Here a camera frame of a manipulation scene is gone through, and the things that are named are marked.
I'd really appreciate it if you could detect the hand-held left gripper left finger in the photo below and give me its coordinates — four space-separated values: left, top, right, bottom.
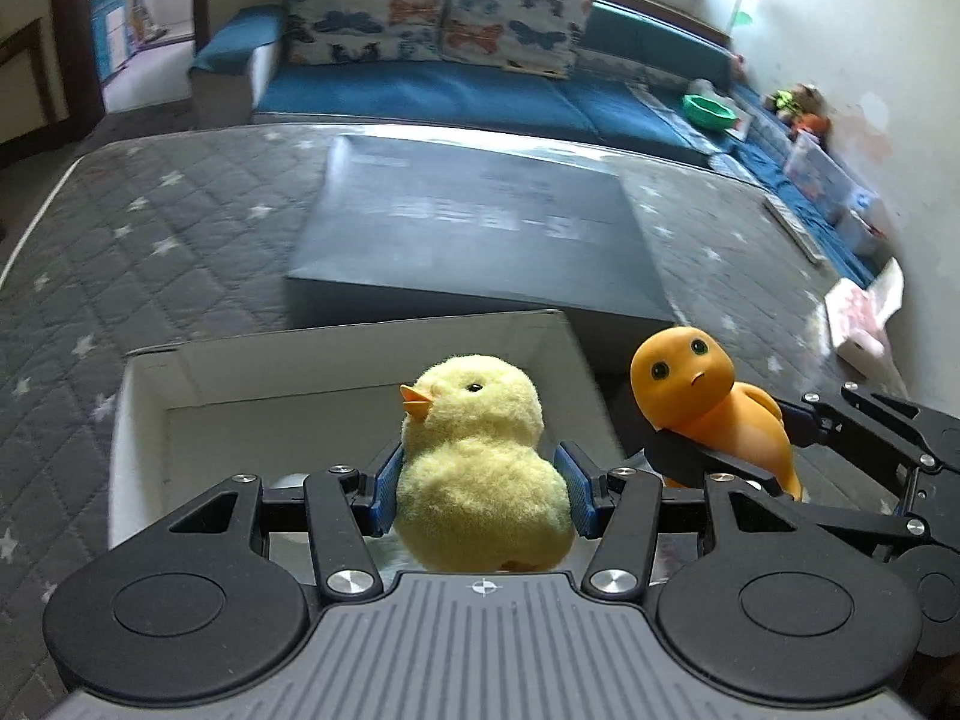
150 444 404 602

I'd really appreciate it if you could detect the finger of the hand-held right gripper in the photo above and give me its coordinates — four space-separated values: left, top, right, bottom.
643 429 947 565
776 382 960 475

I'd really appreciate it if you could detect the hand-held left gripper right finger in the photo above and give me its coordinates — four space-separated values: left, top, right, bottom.
555 442 807 601

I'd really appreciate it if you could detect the orange rubber duck toy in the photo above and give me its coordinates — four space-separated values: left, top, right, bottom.
628 326 805 503

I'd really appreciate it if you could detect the yellow plush chick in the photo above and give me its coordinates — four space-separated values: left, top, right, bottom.
394 354 577 572

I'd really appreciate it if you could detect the white cardboard box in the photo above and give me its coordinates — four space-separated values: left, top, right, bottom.
107 307 627 595

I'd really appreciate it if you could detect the pink and white package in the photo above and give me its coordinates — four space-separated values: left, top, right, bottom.
823 259 905 380

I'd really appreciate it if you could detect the dark grey flat box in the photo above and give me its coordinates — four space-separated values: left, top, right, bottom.
285 133 677 332

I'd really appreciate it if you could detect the brown plush toy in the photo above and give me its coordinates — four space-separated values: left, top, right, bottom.
795 84 832 136

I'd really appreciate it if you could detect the green bowl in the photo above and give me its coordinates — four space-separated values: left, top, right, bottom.
681 94 740 131

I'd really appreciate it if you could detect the grey quilted star mat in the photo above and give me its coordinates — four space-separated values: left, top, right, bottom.
0 122 910 695

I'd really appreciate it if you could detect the blue sofa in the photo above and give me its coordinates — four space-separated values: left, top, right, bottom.
187 0 897 287

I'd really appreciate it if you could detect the butterfly print pillow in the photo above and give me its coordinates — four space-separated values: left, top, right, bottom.
441 0 601 80
283 0 455 68

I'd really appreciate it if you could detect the blue children's play board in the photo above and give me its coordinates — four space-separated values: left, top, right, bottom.
88 0 145 83

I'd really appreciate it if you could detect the dark wooden door frame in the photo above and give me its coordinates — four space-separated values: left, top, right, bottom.
47 0 107 122

